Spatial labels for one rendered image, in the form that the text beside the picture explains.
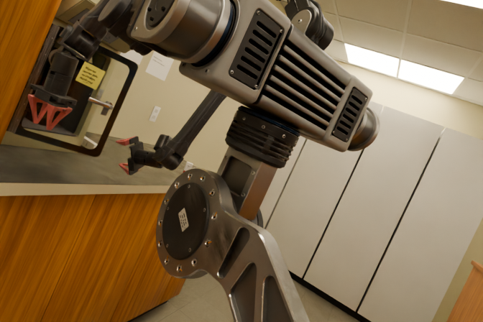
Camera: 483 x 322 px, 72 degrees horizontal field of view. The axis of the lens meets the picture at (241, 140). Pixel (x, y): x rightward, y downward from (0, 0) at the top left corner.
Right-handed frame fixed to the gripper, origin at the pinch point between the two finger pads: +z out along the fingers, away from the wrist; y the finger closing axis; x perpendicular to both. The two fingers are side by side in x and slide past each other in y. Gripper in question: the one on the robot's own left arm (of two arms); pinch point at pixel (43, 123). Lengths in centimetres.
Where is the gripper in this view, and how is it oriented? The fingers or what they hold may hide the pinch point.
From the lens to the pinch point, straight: 103.7
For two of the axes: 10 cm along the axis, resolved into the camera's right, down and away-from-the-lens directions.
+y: -9.0, -4.0, 2.0
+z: -3.9, 9.2, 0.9
